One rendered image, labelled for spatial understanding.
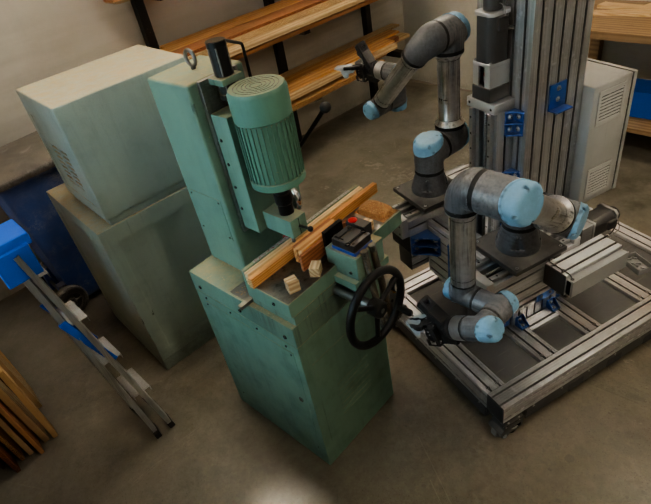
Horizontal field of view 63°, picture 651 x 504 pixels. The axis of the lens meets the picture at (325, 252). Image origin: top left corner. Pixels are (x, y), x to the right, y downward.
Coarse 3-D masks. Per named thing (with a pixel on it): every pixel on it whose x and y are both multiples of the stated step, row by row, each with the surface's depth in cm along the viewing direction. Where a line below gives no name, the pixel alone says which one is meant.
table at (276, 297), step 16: (384, 224) 192; (384, 256) 182; (288, 272) 178; (304, 272) 177; (336, 272) 179; (256, 288) 174; (272, 288) 173; (304, 288) 170; (320, 288) 175; (352, 288) 175; (272, 304) 172; (288, 304) 166; (304, 304) 171
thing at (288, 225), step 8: (272, 208) 180; (264, 216) 180; (272, 216) 177; (280, 216) 175; (288, 216) 174; (296, 216) 173; (304, 216) 175; (272, 224) 180; (280, 224) 176; (288, 224) 173; (296, 224) 174; (304, 224) 177; (280, 232) 179; (288, 232) 175; (296, 232) 175
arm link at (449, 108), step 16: (448, 16) 187; (464, 16) 189; (448, 32) 184; (464, 32) 189; (448, 48) 189; (448, 64) 195; (448, 80) 198; (448, 96) 202; (448, 112) 206; (448, 128) 208; (464, 128) 212; (464, 144) 216
